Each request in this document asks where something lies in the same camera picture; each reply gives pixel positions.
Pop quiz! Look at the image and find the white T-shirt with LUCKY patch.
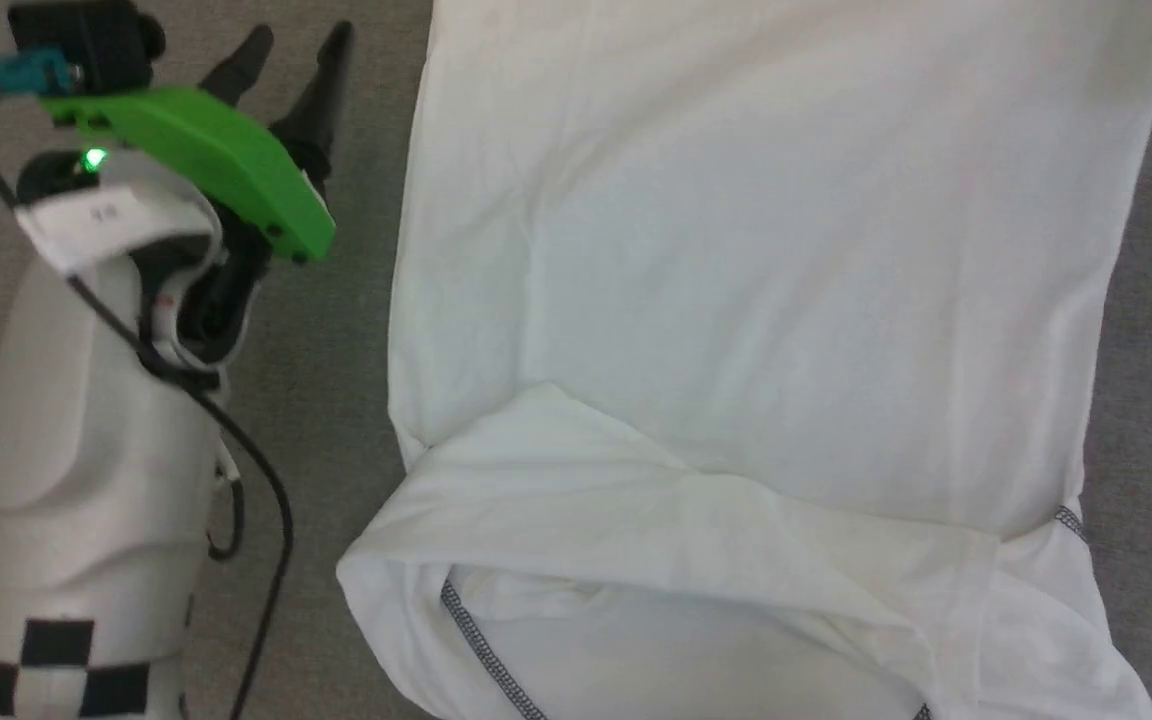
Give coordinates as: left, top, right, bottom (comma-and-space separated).
335, 0, 1152, 720

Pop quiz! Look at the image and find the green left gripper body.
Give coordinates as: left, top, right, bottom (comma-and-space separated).
40, 84, 338, 267

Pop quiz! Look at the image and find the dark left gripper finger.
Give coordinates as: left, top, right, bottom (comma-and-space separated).
197, 24, 276, 107
268, 19, 356, 192

